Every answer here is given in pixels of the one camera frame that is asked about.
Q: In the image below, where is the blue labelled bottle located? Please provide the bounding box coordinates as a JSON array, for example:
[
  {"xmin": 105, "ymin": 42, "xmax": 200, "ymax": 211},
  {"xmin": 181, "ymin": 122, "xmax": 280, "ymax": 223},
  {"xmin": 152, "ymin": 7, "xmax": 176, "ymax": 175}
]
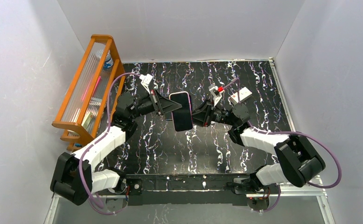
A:
[{"xmin": 103, "ymin": 51, "xmax": 114, "ymax": 69}]

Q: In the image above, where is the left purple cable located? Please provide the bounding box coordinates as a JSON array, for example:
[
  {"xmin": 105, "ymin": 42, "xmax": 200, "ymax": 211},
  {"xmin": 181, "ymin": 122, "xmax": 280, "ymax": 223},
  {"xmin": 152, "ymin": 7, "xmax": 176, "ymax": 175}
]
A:
[{"xmin": 78, "ymin": 72, "xmax": 142, "ymax": 216}]

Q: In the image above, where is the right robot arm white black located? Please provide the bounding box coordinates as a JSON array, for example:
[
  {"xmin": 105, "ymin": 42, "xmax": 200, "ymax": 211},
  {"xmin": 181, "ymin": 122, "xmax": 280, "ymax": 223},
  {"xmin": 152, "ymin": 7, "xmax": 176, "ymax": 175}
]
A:
[{"xmin": 192, "ymin": 100, "xmax": 326, "ymax": 189}]

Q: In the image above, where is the pink box in rack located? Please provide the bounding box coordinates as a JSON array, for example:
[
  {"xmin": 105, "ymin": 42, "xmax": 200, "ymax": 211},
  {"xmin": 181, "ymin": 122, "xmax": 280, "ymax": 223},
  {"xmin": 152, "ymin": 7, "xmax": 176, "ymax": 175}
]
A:
[{"xmin": 81, "ymin": 76, "xmax": 102, "ymax": 102}]

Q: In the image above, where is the phone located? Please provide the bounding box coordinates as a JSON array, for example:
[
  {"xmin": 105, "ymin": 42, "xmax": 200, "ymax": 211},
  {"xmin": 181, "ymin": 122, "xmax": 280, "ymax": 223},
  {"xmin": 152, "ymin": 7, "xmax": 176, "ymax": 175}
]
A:
[{"xmin": 169, "ymin": 91, "xmax": 193, "ymax": 132}]

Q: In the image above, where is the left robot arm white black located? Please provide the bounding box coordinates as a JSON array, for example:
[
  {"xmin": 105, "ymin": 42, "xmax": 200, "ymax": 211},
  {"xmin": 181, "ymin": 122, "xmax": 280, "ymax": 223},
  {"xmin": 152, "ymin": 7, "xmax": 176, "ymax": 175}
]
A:
[{"xmin": 50, "ymin": 90, "xmax": 182, "ymax": 208}]

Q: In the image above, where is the orange wooden rack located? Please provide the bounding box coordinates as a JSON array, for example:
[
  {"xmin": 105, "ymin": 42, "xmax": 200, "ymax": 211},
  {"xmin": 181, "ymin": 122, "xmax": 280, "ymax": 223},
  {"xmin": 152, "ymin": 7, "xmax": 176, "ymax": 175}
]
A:
[{"xmin": 52, "ymin": 34, "xmax": 125, "ymax": 152}]

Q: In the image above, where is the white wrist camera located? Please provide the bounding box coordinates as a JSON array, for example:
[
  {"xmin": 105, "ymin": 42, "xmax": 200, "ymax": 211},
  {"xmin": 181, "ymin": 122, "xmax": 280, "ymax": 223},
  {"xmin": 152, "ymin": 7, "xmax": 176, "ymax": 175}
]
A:
[
  {"xmin": 139, "ymin": 74, "xmax": 153, "ymax": 92},
  {"xmin": 209, "ymin": 84, "xmax": 224, "ymax": 106}
]

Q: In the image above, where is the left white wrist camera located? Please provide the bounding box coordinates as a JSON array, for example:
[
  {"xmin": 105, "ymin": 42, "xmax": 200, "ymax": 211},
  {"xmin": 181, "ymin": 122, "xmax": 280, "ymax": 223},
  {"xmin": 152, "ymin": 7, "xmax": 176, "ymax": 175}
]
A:
[{"xmin": 139, "ymin": 74, "xmax": 153, "ymax": 92}]

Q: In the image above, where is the small white red box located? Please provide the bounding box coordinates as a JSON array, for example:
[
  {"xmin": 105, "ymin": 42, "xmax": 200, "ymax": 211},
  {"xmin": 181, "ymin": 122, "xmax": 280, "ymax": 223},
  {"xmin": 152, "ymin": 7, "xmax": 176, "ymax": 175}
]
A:
[{"xmin": 230, "ymin": 87, "xmax": 252, "ymax": 105}]

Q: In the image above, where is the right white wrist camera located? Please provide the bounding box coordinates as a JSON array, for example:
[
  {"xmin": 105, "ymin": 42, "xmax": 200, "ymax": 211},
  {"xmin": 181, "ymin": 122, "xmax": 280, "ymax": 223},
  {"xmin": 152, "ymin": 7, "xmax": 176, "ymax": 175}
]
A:
[{"xmin": 209, "ymin": 84, "xmax": 224, "ymax": 106}]

